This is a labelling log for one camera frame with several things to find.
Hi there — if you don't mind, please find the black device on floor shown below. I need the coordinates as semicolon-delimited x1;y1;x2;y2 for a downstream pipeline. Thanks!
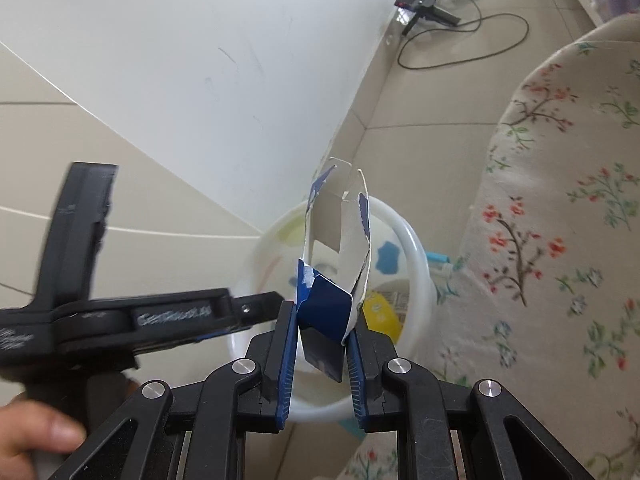
394;0;460;37

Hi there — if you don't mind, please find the person's left hand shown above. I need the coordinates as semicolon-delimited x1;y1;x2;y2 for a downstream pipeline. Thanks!
1;400;86;480

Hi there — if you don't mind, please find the black floor cable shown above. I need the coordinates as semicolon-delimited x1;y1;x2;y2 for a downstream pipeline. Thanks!
397;12;531;72

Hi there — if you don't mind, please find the floral beige bed cover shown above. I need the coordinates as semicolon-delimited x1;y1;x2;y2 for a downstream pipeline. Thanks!
344;12;640;480

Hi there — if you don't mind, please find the blue cardboard snack box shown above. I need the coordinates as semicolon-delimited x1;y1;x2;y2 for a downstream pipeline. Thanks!
295;157;371;382

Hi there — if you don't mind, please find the white plastic trash bin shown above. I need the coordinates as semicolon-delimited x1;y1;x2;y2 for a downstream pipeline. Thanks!
232;191;436;422

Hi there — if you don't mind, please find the yellow white torn wrapper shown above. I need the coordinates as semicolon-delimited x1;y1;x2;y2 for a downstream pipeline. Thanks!
362;292;402;344

